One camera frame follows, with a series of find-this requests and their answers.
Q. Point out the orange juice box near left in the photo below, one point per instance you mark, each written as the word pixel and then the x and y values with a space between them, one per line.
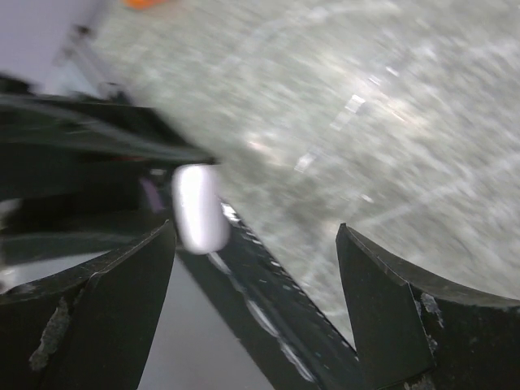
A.
pixel 141 5

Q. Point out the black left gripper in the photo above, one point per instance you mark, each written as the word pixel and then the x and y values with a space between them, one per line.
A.
pixel 65 156

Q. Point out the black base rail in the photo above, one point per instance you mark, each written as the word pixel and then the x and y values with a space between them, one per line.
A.
pixel 288 337

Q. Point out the white earbuds charging case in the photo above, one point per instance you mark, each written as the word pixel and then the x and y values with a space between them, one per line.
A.
pixel 202 225

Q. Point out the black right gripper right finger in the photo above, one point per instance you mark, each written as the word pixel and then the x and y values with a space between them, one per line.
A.
pixel 414 329

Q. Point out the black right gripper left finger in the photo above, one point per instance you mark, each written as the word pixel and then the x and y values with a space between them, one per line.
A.
pixel 92 325

